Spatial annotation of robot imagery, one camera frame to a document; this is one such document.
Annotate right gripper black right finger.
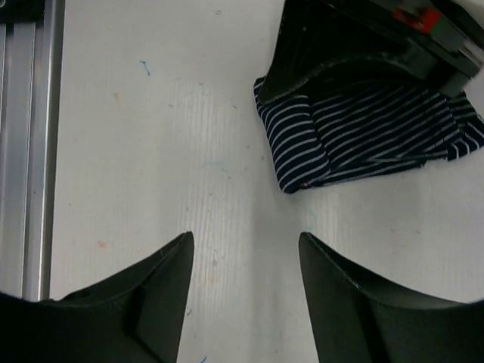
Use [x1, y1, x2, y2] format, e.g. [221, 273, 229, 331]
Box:
[299, 232, 483, 362]

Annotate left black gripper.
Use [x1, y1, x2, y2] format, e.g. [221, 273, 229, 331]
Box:
[258, 1, 483, 104]

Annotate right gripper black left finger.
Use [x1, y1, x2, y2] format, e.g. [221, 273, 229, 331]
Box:
[1, 231, 194, 362]

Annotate blue striped boxer shorts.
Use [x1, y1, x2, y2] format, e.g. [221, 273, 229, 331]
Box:
[256, 82, 483, 194]

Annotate aluminium mounting rail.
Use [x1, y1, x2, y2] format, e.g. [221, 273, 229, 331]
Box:
[1, 1, 65, 301]

